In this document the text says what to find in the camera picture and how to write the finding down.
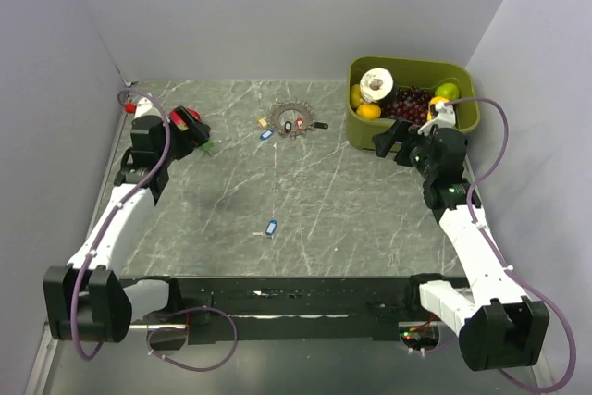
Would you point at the orange fruit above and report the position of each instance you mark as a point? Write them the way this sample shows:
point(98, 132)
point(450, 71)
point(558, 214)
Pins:
point(369, 111)

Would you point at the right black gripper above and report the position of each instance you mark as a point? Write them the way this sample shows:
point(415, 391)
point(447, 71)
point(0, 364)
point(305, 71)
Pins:
point(400, 131)

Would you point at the red dragon fruit toy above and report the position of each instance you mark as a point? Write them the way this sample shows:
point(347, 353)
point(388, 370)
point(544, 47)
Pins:
point(185, 119)

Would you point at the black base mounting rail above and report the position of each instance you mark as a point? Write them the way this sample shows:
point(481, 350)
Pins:
point(223, 309)

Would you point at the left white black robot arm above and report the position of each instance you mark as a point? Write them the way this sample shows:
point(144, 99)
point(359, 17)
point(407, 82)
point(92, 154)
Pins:
point(87, 291)

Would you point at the dark red grapes bunch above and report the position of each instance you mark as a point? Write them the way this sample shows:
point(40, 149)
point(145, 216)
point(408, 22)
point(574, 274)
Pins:
point(407, 103)

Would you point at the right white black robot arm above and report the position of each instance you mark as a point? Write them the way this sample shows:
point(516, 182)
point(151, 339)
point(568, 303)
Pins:
point(497, 324)

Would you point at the green lime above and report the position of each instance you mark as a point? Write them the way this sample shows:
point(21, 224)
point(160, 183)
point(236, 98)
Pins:
point(448, 90)

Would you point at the yellow lemon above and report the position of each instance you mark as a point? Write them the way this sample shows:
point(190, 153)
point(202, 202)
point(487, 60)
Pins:
point(356, 98)

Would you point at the aluminium frame rail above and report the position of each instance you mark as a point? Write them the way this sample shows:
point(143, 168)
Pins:
point(42, 364)

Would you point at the blue key tag on ring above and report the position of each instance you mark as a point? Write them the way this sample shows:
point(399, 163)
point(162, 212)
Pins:
point(266, 135)

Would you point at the yellow pear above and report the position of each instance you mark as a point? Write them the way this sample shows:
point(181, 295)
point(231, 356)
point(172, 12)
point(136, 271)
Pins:
point(434, 105)

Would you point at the loose blue key tag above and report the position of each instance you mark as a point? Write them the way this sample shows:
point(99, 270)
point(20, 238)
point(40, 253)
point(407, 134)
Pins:
point(270, 229)

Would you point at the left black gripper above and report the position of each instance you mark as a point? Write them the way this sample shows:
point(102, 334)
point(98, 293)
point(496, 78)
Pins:
point(194, 136)

